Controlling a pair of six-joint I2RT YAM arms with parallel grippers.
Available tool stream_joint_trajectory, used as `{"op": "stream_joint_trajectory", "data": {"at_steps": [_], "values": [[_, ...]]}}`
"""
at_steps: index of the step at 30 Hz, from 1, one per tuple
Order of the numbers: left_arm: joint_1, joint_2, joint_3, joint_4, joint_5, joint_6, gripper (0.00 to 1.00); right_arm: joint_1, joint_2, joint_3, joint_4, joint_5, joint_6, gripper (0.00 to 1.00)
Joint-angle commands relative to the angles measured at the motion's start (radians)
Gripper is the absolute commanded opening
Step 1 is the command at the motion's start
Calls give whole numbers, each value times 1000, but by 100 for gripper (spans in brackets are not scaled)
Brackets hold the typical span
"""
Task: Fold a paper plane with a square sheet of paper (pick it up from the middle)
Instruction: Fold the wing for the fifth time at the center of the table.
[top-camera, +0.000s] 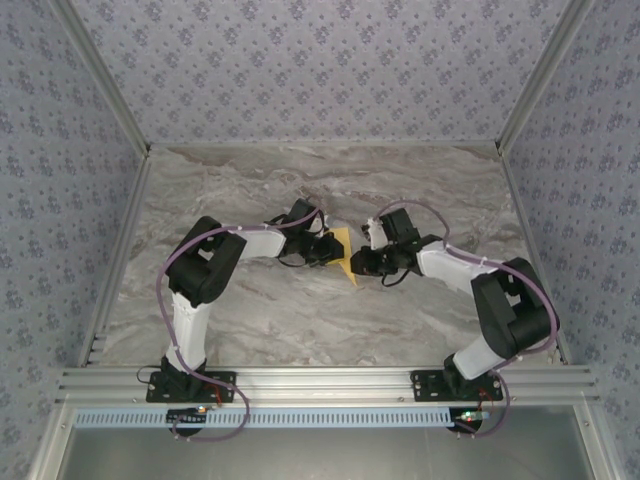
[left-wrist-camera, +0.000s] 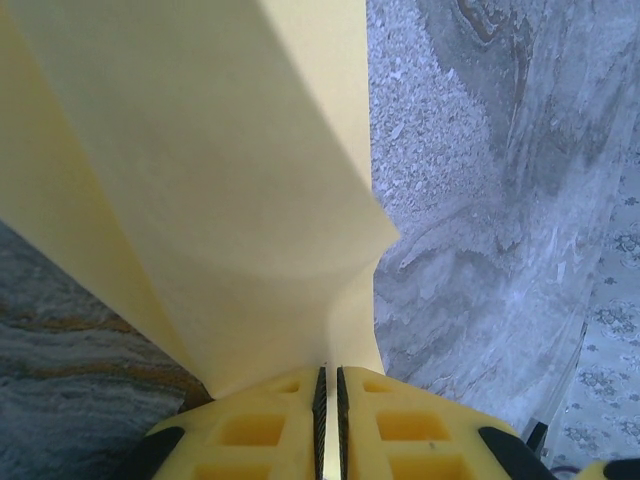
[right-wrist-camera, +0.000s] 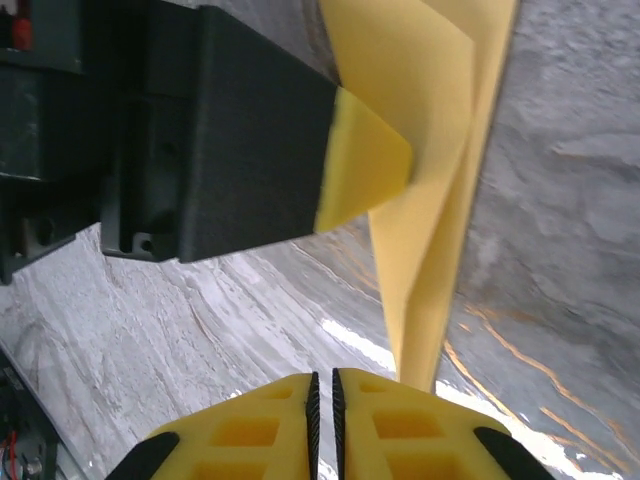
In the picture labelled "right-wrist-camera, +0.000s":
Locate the yellow cloth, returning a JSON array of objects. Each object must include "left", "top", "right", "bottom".
[{"left": 318, "top": 0, "right": 519, "bottom": 396}]

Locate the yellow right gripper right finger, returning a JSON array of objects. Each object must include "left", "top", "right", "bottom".
[{"left": 331, "top": 368, "right": 517, "bottom": 480}]

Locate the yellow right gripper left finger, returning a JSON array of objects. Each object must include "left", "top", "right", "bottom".
[{"left": 147, "top": 371, "right": 322, "bottom": 480}]

